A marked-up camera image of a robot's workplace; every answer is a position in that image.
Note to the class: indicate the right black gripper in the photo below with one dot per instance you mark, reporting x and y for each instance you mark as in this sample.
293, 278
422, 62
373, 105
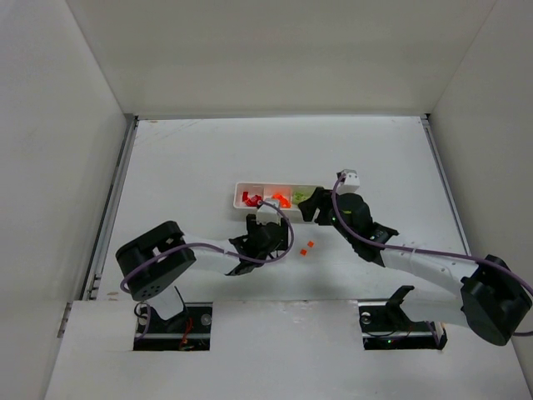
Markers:
321, 204

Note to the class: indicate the green lego brick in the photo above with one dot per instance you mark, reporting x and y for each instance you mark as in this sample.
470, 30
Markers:
298, 197

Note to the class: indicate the red half-round lego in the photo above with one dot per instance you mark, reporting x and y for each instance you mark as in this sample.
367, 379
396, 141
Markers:
253, 201

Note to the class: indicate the orange round lego disc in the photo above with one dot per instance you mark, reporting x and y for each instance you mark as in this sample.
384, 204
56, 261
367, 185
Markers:
284, 202

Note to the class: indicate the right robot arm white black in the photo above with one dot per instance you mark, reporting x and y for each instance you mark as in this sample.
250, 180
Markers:
481, 294

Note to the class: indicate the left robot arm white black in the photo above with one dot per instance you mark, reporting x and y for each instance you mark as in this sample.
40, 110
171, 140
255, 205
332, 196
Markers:
151, 263

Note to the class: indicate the white three-compartment tray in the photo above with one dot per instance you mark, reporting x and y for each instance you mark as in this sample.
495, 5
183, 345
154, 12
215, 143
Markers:
287, 196

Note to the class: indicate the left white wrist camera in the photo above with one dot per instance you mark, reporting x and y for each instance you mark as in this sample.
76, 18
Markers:
268, 212

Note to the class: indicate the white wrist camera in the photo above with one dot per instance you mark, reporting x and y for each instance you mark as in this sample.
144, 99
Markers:
349, 181
268, 212

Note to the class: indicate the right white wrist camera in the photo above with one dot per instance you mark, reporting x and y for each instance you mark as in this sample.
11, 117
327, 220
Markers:
349, 181

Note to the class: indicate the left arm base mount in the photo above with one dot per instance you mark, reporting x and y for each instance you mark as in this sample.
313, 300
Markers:
188, 331

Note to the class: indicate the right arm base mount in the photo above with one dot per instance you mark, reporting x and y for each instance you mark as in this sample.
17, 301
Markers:
385, 326

